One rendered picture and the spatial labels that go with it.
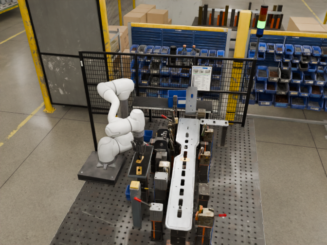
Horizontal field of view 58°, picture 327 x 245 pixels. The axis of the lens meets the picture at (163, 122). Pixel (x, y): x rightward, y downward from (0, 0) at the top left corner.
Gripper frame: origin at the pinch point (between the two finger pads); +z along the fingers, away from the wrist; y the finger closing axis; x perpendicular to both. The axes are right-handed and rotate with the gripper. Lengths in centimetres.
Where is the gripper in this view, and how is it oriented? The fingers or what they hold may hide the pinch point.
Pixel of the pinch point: (139, 155)
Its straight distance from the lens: 234.5
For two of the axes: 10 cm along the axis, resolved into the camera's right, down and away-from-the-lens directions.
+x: 3.1, -5.3, 7.9
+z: 0.0, 8.3, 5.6
